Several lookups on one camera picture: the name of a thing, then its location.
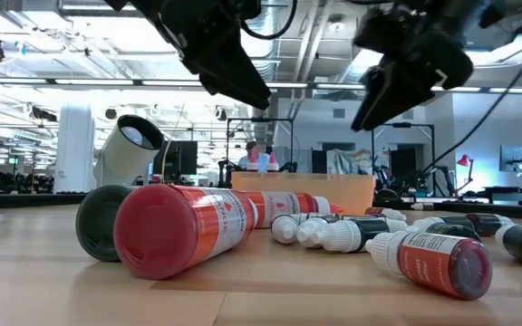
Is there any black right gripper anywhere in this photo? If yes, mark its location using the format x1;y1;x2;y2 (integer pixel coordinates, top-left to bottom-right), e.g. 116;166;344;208
351;31;475;132

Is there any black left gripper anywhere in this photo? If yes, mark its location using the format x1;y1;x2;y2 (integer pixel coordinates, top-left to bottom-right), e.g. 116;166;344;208
151;0;272;111

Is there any small red food coloring bottle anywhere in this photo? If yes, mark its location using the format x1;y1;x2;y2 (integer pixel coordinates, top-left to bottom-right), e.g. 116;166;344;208
364;230;494;302
363;206;408;222

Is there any small blue food coloring bottle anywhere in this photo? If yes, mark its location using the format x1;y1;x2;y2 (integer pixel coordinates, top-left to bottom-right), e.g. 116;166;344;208
333;211;382;222

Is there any large orange food coloring bottle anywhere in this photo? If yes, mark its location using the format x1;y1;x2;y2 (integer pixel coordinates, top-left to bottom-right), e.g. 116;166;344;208
242;189;344;230
112;183;258;281

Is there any large green food coloring bottle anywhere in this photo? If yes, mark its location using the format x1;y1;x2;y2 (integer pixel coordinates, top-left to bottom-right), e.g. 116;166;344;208
74;184;129;263

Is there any grey monitor on arm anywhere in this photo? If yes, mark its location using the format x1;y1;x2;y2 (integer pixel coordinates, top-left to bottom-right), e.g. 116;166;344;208
498;144;522;173

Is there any white draped sheet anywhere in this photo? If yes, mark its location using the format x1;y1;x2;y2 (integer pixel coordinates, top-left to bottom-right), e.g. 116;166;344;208
326;149;371;176

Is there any person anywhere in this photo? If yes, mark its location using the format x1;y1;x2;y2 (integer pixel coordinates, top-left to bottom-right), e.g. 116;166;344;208
237;140;271;171

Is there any red desk lamp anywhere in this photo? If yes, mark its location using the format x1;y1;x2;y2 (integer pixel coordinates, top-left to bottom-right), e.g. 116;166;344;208
455;153;475;191

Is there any black dome-shaped object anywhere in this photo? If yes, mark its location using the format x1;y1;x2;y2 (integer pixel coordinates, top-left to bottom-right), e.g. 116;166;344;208
375;188;401;204

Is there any black computer monitor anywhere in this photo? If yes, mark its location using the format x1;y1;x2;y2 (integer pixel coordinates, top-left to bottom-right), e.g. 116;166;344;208
151;139;198;185

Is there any translucent orange plastic tray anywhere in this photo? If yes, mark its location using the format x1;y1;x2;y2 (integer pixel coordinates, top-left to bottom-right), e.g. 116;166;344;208
231;170;377;216

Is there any white cylindrical spotlight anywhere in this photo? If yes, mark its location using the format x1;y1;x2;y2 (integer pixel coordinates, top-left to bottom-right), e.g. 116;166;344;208
92;114;166;187

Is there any black background desk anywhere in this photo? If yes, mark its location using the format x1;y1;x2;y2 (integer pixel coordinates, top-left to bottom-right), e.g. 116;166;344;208
482;185;522;205

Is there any black metal frame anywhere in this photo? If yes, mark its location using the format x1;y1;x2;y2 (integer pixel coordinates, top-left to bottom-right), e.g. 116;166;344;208
226;116;295;176
371;121;437;200

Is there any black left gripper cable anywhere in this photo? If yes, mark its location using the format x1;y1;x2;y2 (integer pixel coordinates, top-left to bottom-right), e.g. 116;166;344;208
240;0;298;41

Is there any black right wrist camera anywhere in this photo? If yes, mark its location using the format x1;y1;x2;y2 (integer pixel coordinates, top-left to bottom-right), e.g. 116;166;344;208
353;6;425;58

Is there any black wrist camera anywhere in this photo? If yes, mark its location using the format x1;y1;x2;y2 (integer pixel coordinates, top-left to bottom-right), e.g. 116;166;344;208
217;0;263;22
353;6;425;58

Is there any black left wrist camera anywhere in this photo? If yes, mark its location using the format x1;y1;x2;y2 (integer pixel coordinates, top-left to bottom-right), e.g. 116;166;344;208
217;0;263;22

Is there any black table edge rail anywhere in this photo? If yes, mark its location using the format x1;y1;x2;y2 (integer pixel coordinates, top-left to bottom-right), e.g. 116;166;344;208
0;192;522;223

